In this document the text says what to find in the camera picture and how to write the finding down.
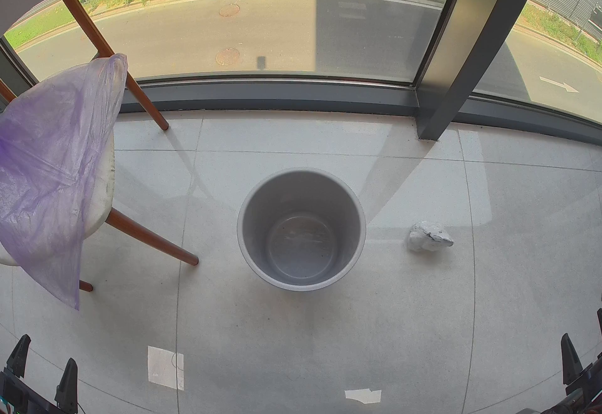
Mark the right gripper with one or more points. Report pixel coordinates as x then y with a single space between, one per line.
588 395

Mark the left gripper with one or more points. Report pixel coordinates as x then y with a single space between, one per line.
19 395

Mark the purple plastic bag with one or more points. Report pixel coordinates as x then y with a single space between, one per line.
51 158

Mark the grey trash bin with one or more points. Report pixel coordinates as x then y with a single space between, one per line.
301 238

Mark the crumpled white paper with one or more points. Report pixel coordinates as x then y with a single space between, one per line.
428 238

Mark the window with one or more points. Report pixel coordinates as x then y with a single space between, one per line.
475 26

